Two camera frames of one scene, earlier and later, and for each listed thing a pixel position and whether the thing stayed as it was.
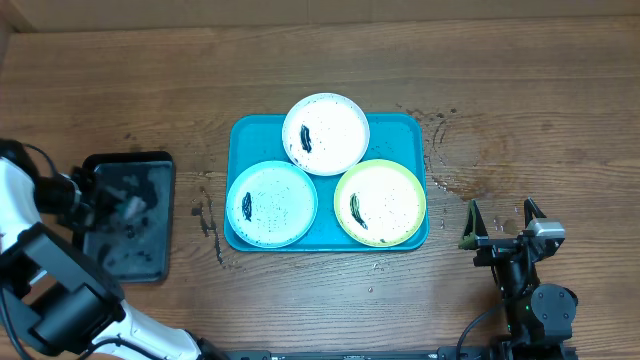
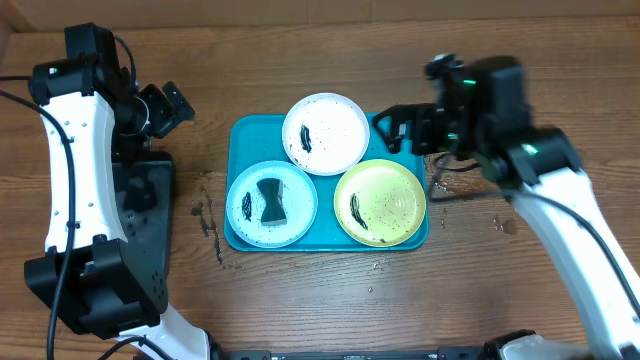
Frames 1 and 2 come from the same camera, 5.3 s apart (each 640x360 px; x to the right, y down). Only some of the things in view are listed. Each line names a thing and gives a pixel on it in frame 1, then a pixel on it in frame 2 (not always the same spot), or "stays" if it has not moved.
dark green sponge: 135,205 -> 274,212
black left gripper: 87,177 -> 171,112
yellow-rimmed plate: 380,203 stays
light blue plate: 272,204 stays
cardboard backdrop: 47,16 stays
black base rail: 459,353 stays
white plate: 326,134 stays
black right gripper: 503,240 -> 417,130
